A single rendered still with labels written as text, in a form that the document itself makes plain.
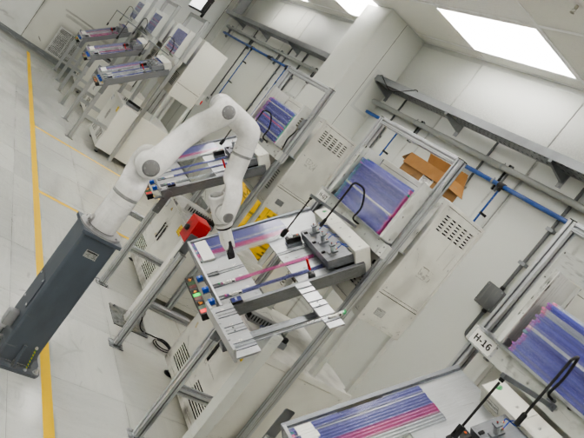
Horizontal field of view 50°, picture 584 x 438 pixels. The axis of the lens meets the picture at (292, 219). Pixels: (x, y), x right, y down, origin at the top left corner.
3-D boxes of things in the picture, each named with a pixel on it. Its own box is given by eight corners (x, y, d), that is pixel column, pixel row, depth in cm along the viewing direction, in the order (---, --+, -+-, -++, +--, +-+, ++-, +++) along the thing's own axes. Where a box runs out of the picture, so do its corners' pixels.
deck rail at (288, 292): (223, 321, 282) (222, 309, 279) (222, 318, 284) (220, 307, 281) (366, 274, 301) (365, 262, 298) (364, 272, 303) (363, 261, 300)
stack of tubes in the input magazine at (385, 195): (377, 234, 299) (413, 189, 295) (333, 194, 341) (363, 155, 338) (394, 245, 305) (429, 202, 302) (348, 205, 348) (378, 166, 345)
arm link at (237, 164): (260, 164, 269) (234, 228, 276) (247, 154, 283) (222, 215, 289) (242, 159, 265) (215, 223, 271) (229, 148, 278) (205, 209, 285)
